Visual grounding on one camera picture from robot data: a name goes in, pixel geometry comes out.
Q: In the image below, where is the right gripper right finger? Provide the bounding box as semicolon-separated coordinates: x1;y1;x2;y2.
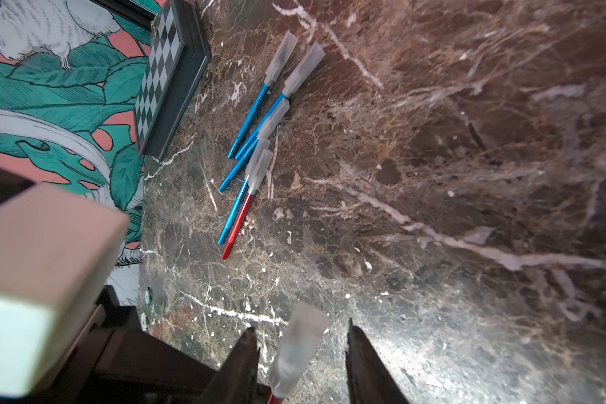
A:
345;319;409;404

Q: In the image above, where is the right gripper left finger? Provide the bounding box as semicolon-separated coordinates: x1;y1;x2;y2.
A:
196;328;259;403

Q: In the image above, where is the red knife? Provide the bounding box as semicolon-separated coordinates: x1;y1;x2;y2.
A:
268;301;329;403
222;148;274;260

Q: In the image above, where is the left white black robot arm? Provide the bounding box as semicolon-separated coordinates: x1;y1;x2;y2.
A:
0;168;215;403

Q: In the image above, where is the round table hole grommet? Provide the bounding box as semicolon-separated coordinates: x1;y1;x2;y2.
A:
143;287;153;306

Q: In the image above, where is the black white checkerboard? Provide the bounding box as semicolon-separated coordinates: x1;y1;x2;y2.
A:
133;1;211;161

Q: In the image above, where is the blue knife far top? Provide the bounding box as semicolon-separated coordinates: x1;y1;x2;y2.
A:
227;31;298;158

